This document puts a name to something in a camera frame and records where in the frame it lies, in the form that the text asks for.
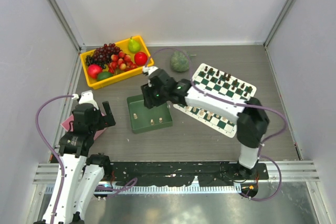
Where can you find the red cherry cluster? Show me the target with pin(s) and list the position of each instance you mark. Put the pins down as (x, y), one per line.
(121, 63)

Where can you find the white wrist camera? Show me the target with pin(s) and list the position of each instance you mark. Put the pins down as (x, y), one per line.
(147, 71)
(85, 97)

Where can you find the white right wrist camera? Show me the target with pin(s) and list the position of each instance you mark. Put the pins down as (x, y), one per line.
(147, 71)

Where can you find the green plastic tray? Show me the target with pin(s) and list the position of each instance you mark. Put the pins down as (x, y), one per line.
(143, 119)

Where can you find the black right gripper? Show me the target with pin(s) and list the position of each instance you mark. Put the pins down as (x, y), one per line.
(150, 101)

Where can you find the red apple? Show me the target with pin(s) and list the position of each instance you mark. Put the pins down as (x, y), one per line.
(140, 58)

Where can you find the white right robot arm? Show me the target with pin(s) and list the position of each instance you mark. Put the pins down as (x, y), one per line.
(247, 115)

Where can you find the red peach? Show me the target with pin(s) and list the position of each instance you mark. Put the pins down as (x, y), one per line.
(94, 70)

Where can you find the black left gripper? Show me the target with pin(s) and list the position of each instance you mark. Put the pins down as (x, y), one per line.
(108, 118)

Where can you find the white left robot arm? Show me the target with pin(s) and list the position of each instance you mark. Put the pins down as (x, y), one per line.
(79, 173)

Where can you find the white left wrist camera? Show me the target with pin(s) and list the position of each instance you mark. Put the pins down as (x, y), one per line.
(85, 97)

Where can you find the green melon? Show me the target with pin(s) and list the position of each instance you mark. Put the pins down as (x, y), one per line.
(179, 60)

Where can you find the dark blue grape bunch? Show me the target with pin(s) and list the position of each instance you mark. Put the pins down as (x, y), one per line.
(95, 60)

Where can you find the dark red grape bunch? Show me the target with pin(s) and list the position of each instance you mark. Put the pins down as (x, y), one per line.
(106, 51)

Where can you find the green lime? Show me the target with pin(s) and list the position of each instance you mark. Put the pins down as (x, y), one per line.
(103, 75)

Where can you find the green white chess board mat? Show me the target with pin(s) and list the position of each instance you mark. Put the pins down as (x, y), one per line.
(217, 81)

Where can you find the green pear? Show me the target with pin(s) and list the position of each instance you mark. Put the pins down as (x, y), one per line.
(134, 46)

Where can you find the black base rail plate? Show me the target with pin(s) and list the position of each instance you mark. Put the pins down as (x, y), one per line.
(178, 174)

